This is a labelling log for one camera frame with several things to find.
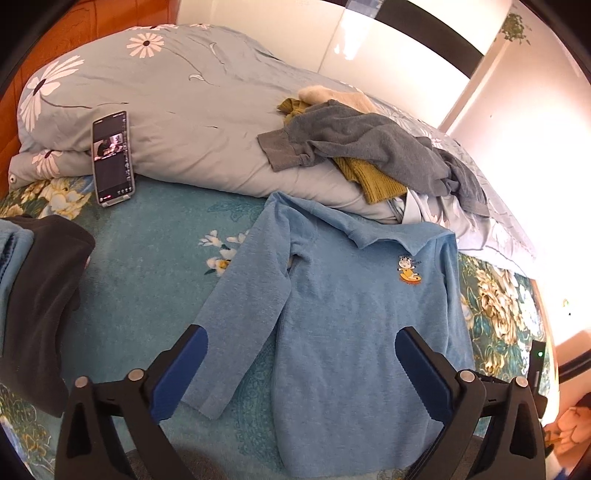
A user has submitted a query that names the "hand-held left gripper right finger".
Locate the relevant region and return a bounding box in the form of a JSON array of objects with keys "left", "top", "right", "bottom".
[{"left": 394, "top": 326, "right": 548, "bottom": 480}]

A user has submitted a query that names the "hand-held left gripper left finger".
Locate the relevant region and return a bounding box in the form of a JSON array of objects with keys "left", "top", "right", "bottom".
[{"left": 54, "top": 324, "right": 208, "bottom": 480}]

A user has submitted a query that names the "blue sweater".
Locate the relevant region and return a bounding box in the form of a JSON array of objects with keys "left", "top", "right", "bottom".
[{"left": 182, "top": 191, "right": 476, "bottom": 478}]

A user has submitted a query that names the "teal floral blanket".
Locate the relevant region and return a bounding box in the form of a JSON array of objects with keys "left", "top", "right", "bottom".
[{"left": 0, "top": 178, "right": 555, "bottom": 480}]

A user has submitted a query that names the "black folded garment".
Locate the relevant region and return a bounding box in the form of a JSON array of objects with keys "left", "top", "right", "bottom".
[{"left": 0, "top": 215, "right": 96, "bottom": 418}]

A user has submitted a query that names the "white phone stand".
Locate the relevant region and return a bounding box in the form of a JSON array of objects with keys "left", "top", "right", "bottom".
[{"left": 98, "top": 187, "right": 137, "bottom": 209}]

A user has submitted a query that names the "blue folded garment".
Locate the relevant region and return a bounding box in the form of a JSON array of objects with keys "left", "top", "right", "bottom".
[{"left": 0, "top": 219, "right": 35, "bottom": 356}]

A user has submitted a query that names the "mustard knit sweater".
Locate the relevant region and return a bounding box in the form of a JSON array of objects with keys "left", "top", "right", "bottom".
[{"left": 277, "top": 97, "right": 409, "bottom": 206}]

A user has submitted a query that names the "smartphone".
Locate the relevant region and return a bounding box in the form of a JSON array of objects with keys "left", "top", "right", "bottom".
[{"left": 91, "top": 111, "right": 136, "bottom": 204}]

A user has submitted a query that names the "grey sweater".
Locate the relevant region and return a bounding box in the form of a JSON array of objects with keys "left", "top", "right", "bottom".
[{"left": 257, "top": 99, "right": 490, "bottom": 217}]

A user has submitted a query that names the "grey daisy print duvet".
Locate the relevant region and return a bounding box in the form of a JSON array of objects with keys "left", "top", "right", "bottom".
[{"left": 9, "top": 23, "right": 539, "bottom": 273}]

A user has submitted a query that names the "cream fluffy cloth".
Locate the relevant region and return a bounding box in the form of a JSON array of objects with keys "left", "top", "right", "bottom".
[{"left": 298, "top": 85, "right": 379, "bottom": 114}]

